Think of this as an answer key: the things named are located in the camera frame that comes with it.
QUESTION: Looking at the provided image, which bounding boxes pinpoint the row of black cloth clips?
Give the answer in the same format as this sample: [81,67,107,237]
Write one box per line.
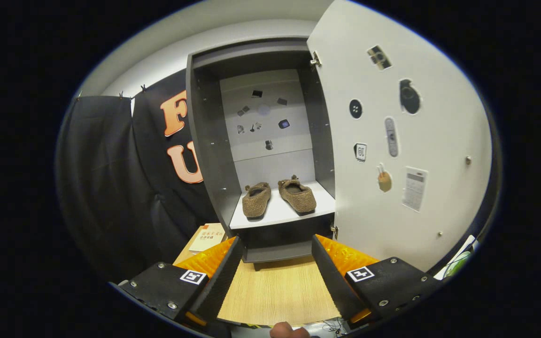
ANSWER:
[76,84,149,101]

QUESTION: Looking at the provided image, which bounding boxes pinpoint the white and green object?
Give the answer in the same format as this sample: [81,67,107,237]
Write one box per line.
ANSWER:
[440,235,480,278]

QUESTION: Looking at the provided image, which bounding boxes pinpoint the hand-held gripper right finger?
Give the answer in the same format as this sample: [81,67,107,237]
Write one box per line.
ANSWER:
[311,234,442,325]

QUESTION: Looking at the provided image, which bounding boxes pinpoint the beige shoe cabinet door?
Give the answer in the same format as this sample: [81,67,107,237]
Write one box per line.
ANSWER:
[307,0,493,273]

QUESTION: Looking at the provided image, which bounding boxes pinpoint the brown fuzzy shoe with bow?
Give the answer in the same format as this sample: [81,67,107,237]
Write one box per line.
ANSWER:
[278,175,317,215]

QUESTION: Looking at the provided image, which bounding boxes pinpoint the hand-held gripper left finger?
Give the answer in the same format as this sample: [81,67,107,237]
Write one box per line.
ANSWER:
[118,236,244,328]

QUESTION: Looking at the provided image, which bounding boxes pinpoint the black backdrop cloth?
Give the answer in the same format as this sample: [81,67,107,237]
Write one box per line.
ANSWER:
[57,70,219,282]

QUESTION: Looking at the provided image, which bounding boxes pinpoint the beige cover book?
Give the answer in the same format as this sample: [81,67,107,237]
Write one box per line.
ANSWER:
[188,223,226,254]

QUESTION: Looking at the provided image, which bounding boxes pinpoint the dark grey shoe cabinet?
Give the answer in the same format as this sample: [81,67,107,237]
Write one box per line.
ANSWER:
[185,37,337,272]

